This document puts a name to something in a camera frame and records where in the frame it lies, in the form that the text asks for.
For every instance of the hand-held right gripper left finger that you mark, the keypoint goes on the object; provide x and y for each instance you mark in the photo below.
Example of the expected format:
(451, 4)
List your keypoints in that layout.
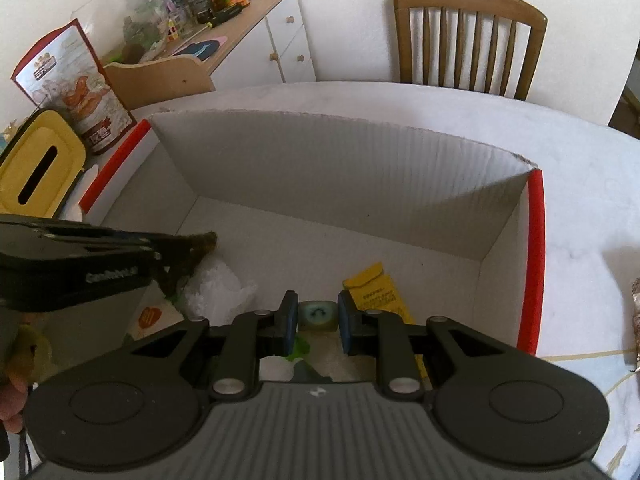
(289, 325)

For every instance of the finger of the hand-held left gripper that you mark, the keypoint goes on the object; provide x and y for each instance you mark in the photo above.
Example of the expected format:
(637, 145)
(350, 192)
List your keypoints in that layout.
(75, 237)
(172, 260)

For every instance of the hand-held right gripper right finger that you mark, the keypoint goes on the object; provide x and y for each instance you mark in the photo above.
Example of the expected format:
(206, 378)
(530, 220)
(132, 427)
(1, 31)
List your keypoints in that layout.
(346, 327)

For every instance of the small pale green cube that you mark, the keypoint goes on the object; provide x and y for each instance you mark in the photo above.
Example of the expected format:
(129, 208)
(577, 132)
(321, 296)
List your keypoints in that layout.
(316, 316)

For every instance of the yellow packet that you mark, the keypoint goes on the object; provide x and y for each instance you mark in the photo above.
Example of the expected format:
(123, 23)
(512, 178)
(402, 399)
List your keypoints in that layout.
(380, 295)

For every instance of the red cardboard box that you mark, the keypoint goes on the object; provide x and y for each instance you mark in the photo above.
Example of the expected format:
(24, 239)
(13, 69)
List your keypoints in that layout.
(350, 185)

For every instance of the person's left hand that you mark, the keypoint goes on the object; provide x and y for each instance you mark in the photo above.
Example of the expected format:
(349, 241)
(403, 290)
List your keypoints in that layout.
(12, 402)

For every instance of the yellow lidded tissue box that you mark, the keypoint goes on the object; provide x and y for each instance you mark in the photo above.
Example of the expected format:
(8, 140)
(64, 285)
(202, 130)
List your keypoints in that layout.
(55, 130)

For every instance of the red printed snack bag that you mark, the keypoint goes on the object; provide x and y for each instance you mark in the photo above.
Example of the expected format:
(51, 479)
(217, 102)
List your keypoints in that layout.
(75, 85)

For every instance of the light wooden tray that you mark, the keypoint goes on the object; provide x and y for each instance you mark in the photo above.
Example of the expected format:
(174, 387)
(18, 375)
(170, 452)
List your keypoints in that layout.
(160, 80)

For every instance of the dark blue flat object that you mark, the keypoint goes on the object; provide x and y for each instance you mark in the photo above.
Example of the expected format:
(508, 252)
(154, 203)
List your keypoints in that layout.
(200, 47)

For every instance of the white sideboard with wooden top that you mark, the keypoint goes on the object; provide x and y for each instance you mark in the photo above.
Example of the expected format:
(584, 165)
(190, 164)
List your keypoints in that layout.
(280, 55)

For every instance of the dark glass jar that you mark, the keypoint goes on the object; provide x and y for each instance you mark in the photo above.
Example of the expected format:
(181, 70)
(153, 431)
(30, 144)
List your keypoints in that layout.
(200, 6)

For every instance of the brown wooden chair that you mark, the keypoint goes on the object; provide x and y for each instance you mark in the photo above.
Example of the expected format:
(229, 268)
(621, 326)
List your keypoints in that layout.
(465, 0)

